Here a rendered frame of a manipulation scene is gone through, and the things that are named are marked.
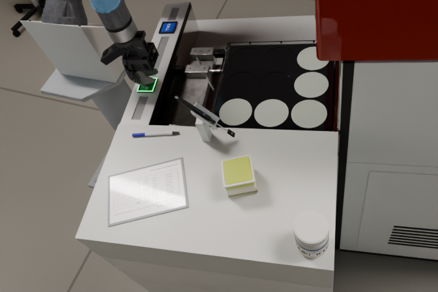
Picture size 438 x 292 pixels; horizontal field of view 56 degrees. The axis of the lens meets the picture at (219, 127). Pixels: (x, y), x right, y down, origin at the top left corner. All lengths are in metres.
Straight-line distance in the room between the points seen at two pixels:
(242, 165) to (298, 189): 0.15
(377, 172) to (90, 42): 0.99
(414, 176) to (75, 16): 1.17
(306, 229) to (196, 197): 0.31
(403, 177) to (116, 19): 0.89
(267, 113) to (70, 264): 1.42
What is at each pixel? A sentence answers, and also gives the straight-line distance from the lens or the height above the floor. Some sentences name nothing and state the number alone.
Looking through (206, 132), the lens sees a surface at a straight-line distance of 1.07.
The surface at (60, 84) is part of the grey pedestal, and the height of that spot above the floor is 0.82.
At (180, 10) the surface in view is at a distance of 1.53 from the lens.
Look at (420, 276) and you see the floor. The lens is 1.97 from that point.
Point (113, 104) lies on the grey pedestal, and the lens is 1.75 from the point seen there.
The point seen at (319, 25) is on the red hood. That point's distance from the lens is 0.81.
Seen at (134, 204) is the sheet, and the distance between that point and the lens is 1.08.
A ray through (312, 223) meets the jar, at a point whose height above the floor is 1.06.
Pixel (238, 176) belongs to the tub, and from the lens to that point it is 0.96.
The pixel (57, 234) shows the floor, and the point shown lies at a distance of 2.39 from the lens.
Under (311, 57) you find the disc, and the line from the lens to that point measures 1.34.
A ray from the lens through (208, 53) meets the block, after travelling 1.41.
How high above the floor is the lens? 1.86
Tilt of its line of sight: 53 degrees down
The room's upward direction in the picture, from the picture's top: 20 degrees counter-clockwise
